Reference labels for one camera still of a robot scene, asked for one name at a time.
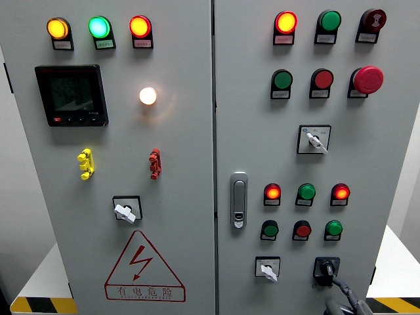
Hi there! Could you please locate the pale grey cabinet door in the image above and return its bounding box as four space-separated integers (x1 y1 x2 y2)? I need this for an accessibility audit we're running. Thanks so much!
0 0 216 315

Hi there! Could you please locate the red warning triangle sticker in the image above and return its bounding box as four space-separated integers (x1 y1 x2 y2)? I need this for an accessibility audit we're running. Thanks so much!
104 230 186 303

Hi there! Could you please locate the large white-handle turn switch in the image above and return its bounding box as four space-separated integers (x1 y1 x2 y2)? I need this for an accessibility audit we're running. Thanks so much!
296 124 332 156

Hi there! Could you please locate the large red push button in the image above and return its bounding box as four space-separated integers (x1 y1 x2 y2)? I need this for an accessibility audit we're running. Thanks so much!
310 68 335 91

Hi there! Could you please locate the large yellow indicator lamp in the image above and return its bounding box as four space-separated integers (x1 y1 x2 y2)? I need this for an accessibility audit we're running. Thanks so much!
46 17 71 41

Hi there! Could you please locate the pale grey door with lock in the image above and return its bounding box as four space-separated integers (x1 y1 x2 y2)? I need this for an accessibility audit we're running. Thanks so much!
212 0 420 315

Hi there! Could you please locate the white lamp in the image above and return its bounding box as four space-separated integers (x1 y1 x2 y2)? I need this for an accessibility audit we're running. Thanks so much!
138 87 158 106

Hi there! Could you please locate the large red stop button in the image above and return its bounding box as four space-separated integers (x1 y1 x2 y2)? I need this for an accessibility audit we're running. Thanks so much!
349 66 385 95

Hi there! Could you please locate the black yellow striped tape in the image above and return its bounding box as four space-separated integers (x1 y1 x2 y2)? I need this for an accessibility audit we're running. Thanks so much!
9 297 79 315
366 297 420 315

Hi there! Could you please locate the large red indicator lamp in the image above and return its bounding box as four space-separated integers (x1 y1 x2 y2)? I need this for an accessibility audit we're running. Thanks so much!
129 15 153 39
274 10 299 35

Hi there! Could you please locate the small red handle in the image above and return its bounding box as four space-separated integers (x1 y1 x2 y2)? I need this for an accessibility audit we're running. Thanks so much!
148 148 162 180

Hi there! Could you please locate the small red push button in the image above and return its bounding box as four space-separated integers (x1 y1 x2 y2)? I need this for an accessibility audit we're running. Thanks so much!
293 220 312 238

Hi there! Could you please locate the small yellow handle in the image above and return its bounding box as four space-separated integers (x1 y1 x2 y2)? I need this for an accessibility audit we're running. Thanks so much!
77 148 96 181

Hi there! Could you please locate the silver door lock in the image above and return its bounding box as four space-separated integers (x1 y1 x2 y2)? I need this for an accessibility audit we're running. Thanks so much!
230 171 249 230

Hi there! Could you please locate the large green push button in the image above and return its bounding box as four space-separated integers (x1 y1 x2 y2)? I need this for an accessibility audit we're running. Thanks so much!
271 68 294 91
316 9 342 33

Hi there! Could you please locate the small green indicator lamp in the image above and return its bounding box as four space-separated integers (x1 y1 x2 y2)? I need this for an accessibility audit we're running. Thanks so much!
325 220 344 237

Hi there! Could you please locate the dark red buzzer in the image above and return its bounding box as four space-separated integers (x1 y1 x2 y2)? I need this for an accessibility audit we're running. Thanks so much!
359 8 387 33

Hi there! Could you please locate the small white-handle turn switch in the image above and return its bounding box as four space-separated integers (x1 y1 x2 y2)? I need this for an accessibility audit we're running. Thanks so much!
255 256 282 284

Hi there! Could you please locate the black display meter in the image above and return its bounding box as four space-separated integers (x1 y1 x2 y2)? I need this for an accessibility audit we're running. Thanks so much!
34 64 110 127

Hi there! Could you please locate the large green indicator lamp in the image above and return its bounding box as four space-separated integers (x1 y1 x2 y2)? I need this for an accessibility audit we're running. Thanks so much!
88 16 113 40

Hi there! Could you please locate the white-handle switch, plain black plate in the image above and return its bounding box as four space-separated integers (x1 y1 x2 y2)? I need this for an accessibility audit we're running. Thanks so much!
112 195 144 225

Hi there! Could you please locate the small green push button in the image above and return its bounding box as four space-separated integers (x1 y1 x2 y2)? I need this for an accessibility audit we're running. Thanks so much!
297 182 317 201
261 219 280 238

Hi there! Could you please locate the black knob turn switch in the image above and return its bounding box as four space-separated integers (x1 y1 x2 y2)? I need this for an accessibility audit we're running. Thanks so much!
312 257 341 288

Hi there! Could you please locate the small red indicator lamp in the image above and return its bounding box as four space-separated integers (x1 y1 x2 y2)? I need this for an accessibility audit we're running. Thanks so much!
331 182 351 201
264 182 282 200

